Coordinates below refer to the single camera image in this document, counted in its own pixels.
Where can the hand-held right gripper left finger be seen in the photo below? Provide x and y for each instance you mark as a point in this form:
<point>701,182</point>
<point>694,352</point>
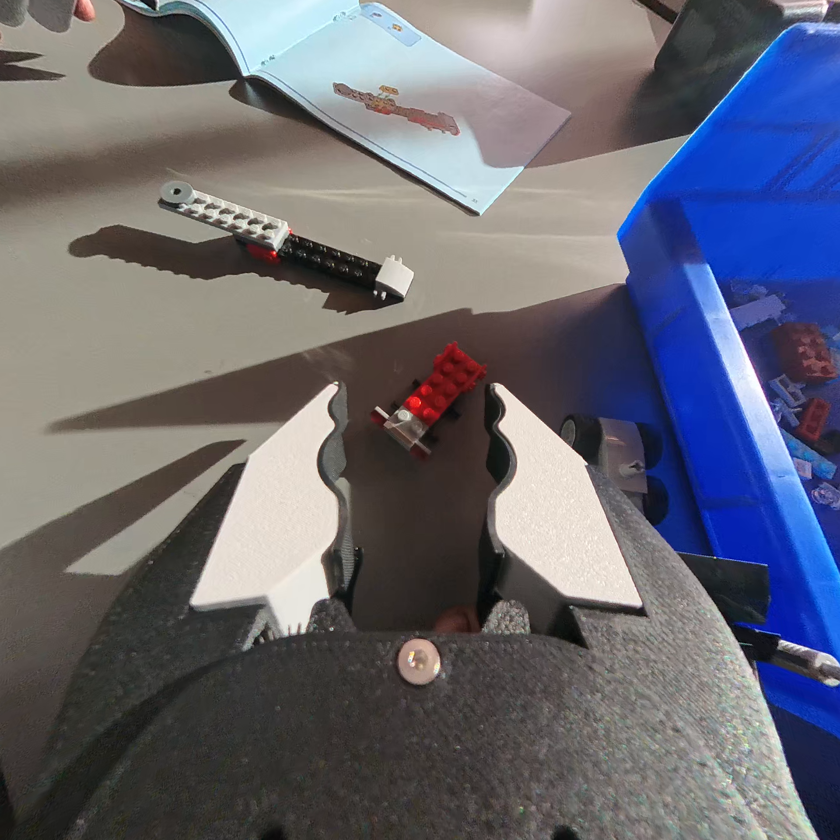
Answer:
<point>275,512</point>

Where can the blue plastic bin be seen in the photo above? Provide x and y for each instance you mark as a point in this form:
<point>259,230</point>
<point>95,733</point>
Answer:
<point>682,328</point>

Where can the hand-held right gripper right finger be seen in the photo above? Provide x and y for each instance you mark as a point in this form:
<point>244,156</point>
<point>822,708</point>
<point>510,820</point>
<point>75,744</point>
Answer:
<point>558,518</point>

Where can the pile of loose bricks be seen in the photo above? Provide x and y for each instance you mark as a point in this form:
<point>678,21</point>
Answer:
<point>804,351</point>

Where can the light blue instruction booklet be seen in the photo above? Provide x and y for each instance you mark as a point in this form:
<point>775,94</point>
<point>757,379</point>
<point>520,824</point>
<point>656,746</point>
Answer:
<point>315,39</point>

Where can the small red brick assembly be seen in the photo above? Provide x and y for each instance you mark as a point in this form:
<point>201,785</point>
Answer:
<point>453,380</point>

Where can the toy brick truck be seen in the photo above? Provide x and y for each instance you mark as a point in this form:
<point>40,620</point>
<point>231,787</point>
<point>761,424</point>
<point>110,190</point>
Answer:
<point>613,439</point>

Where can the person's left hand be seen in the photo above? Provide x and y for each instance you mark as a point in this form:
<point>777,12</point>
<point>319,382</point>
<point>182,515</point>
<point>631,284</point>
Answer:
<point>84,8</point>

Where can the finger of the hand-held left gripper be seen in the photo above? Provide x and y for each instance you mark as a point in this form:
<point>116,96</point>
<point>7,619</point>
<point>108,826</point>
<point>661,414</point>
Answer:
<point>33,12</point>

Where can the long grey black brick assembly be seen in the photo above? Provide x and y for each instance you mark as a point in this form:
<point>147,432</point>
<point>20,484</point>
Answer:
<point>229,213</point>

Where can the person's right hand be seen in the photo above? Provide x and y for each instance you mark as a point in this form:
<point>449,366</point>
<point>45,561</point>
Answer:
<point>456,620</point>

